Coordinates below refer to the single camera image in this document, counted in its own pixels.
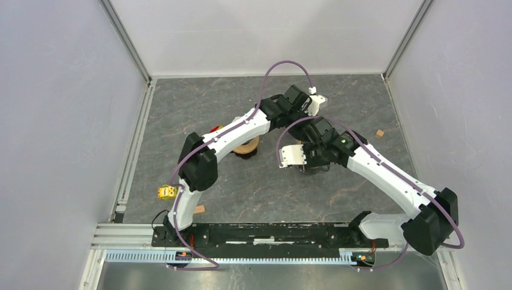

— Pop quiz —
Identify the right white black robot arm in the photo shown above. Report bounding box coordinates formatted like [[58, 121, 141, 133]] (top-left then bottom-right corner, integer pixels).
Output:
[[299, 117, 466, 256]]

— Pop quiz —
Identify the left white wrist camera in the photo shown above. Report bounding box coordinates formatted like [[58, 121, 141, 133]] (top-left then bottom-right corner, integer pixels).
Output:
[[306, 86, 328, 116]]

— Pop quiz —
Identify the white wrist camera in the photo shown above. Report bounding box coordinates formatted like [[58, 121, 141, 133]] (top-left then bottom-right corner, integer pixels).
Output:
[[306, 86, 328, 116], [278, 144, 307, 168]]

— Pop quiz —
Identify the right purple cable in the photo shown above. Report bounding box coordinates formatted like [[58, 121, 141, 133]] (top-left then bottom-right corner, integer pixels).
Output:
[[276, 116, 466, 273]]

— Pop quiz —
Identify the flat wooden block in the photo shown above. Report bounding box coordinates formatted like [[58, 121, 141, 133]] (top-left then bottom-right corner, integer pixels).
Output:
[[194, 205, 206, 214]]

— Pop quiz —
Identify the dark brown dripper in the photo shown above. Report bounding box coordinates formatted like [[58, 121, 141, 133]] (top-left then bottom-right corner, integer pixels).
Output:
[[234, 150, 257, 160]]

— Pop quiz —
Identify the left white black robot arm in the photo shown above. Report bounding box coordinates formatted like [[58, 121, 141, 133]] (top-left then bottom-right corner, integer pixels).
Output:
[[163, 85, 325, 246]]

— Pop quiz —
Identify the colourful toy block pile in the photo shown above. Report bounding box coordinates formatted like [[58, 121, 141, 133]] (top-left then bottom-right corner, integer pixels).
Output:
[[210, 125, 223, 133]]

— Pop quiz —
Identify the grey slotted cable duct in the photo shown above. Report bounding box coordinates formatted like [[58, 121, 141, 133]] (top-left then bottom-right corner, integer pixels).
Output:
[[104, 250, 375, 266]]

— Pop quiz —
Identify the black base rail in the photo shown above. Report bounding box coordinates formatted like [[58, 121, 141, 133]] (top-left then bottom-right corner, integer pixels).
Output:
[[152, 222, 389, 259]]

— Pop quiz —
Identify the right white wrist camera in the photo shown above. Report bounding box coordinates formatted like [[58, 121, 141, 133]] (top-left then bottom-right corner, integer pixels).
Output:
[[278, 144, 307, 168]]

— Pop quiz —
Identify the small wooden cube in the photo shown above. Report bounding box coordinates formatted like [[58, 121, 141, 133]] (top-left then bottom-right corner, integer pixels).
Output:
[[374, 130, 385, 139]]

